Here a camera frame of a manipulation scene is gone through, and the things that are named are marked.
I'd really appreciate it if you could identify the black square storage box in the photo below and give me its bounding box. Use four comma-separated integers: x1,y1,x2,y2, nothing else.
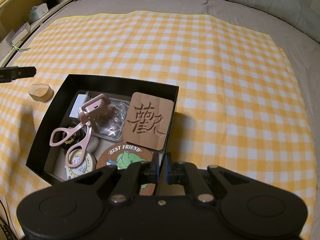
26,74,178,185

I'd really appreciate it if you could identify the carved square wooden coaster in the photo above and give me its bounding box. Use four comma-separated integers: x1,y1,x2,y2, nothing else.
122,92,174,151

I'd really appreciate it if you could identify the tissue box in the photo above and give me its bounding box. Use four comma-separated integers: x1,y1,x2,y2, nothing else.
23,3,49,23

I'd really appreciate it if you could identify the wooden bedside shelf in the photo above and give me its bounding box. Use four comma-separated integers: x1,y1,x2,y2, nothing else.
1,0,72,67

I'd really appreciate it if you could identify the small wooden block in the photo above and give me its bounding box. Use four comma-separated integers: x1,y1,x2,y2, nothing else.
28,82,54,102

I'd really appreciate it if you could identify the pink eyelash curler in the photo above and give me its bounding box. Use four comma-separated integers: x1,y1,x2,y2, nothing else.
49,94,111,167

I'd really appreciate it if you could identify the green string piece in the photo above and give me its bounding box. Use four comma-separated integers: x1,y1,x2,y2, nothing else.
11,43,30,52

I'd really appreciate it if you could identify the white round yellow-rim tin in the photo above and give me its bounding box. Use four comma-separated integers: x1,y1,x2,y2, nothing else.
65,149,97,180

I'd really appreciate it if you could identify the round cork dinosaur coaster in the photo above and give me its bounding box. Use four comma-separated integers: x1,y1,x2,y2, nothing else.
95,141,157,197

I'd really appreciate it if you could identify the grey bed sheet mattress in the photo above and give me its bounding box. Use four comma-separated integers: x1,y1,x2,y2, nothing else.
0,0,320,240

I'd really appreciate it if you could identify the white charger adapter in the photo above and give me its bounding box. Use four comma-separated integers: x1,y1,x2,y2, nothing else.
69,94,89,119

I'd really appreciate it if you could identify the black round gold-print tin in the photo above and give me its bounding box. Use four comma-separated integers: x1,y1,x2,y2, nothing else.
59,123,86,151

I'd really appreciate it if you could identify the yellow white checkered cloth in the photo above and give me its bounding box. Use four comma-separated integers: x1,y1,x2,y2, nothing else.
0,10,318,240

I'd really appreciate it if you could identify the clear plastic case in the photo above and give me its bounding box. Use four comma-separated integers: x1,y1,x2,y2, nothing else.
93,98,130,142

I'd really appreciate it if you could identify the purple flat box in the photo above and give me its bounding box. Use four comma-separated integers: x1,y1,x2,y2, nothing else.
11,22,31,45

